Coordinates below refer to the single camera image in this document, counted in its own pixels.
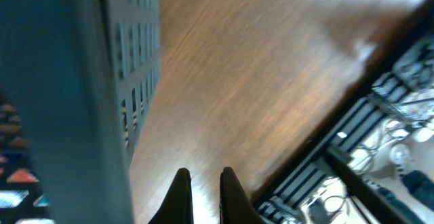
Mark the grey plastic basket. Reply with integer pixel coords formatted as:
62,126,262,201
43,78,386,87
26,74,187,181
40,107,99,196
1,0,161,223

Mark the tissue pack multipack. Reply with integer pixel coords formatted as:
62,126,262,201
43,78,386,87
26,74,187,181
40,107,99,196
1,101,55,224

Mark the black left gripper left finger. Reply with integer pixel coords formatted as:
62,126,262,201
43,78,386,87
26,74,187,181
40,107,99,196
149,168,193,224

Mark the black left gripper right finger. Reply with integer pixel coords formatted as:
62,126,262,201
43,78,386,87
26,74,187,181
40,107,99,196
219,167,264,224

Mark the aluminium frame rail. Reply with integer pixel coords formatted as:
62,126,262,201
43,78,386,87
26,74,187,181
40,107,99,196
255,0,433,223

